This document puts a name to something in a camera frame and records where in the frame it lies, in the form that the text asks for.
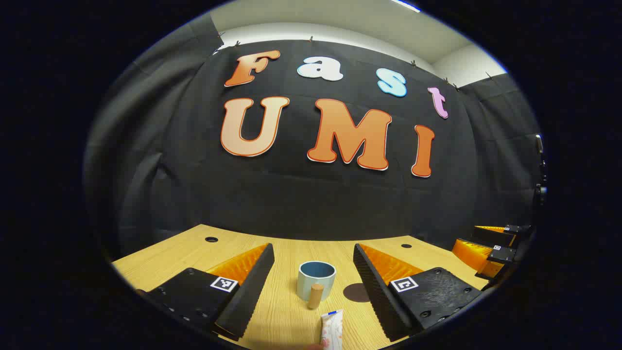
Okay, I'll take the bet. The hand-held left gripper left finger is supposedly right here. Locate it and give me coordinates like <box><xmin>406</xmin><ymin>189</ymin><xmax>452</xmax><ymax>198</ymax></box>
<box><xmin>135</xmin><ymin>242</ymin><xmax>276</xmax><ymax>342</ymax></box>

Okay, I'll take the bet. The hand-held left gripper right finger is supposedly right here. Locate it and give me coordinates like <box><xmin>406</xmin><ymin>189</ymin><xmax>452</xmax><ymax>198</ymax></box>
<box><xmin>353</xmin><ymin>243</ymin><xmax>483</xmax><ymax>342</ymax></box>

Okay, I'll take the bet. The wooden desktop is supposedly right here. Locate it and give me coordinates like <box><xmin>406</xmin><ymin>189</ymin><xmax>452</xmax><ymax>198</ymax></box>
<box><xmin>111</xmin><ymin>224</ymin><xmax>489</xmax><ymax>350</ymax></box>

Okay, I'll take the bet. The white toothpaste tube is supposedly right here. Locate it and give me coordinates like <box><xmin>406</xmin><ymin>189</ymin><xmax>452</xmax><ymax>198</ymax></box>
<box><xmin>320</xmin><ymin>309</ymin><xmax>344</xmax><ymax>350</ymax></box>

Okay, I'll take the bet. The dark brown round coaster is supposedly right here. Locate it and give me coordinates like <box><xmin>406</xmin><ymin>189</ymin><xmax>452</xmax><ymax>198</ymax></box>
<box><xmin>343</xmin><ymin>283</ymin><xmax>371</xmax><ymax>303</ymax></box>

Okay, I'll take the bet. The black backdrop cloth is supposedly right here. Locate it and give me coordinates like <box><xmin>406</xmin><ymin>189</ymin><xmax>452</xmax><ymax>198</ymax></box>
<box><xmin>83</xmin><ymin>15</ymin><xmax>542</xmax><ymax>258</ymax></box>

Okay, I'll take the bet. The light blue cup wooden handle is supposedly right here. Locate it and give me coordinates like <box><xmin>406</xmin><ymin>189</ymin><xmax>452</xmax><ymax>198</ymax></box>
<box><xmin>297</xmin><ymin>261</ymin><xmax>337</xmax><ymax>310</ymax></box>

